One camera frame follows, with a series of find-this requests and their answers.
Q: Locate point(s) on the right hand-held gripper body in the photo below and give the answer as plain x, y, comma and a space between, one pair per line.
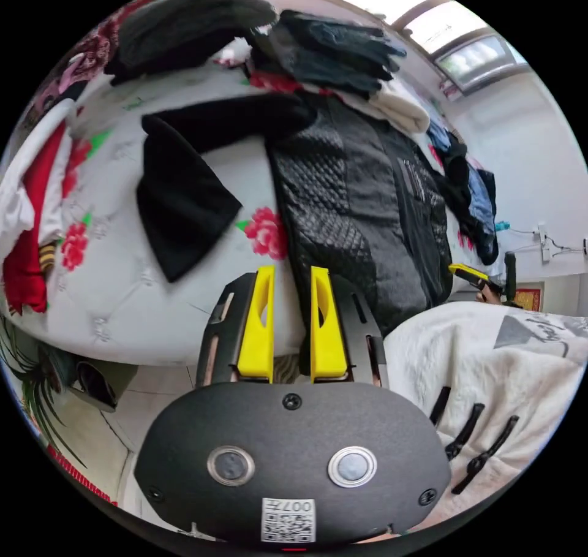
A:
494, 288

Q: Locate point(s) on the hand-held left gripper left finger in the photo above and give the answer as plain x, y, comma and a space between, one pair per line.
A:
257, 336

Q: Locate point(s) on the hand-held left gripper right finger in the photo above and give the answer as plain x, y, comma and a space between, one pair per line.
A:
328, 341

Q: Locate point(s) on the black long sleeve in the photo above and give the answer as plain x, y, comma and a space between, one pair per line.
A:
367, 198

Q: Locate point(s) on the person's right hand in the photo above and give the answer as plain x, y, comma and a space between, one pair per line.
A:
488, 297

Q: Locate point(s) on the pile of black blue clothes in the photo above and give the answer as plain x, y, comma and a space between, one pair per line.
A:
477, 198

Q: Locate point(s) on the bed with floral quilt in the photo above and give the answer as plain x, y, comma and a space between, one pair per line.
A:
138, 290

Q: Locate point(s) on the window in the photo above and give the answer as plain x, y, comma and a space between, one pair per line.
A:
477, 56

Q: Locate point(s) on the green plant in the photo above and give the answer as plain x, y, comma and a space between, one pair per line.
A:
41, 396

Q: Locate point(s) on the pile of red white clothes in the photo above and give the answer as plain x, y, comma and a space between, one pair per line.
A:
32, 207

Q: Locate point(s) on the pile of dark clothes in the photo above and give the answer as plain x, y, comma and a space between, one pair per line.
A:
321, 56

